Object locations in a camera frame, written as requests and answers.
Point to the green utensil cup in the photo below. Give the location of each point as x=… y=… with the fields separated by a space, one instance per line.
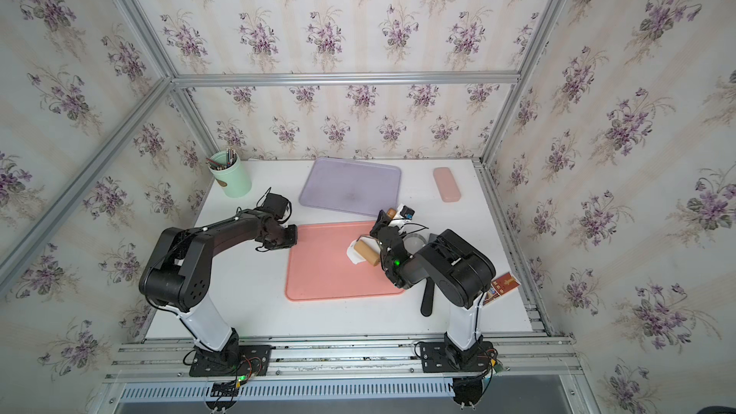
x=230 y=173

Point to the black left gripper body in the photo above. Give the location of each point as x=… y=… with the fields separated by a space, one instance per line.
x=282 y=238

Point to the metal ring cutter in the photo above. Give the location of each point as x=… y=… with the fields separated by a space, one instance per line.
x=414 y=242

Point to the pink rectangular case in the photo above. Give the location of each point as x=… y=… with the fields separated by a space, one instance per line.
x=446 y=185

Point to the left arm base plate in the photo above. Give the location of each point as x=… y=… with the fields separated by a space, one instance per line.
x=249 y=360

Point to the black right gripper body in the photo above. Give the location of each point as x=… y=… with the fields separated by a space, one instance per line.
x=379 y=228

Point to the black handled metal scraper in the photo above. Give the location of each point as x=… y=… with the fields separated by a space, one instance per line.
x=426 y=308

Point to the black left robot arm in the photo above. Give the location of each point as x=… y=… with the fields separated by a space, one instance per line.
x=178 y=276

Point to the pink plastic tray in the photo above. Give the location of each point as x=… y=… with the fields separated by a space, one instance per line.
x=319 y=267

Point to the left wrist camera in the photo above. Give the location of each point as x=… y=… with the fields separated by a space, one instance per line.
x=276 y=205

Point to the aluminium frame rail front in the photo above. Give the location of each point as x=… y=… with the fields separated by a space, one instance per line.
x=391 y=356

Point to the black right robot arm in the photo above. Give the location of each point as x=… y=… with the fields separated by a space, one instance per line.
x=459 y=270

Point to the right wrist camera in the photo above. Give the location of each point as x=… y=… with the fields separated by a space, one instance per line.
x=405 y=213

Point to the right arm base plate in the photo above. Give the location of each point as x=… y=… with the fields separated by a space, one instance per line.
x=444 y=357

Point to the white dough piece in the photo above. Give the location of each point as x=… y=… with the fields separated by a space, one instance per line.
x=354 y=256

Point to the wooden dough roller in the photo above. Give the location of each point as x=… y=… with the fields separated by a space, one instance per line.
x=367 y=246

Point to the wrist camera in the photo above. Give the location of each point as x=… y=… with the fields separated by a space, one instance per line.
x=276 y=205
x=405 y=213

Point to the red card packet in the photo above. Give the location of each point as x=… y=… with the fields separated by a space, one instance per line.
x=501 y=286

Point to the purple plastic tray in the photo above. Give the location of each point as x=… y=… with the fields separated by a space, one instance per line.
x=348 y=186

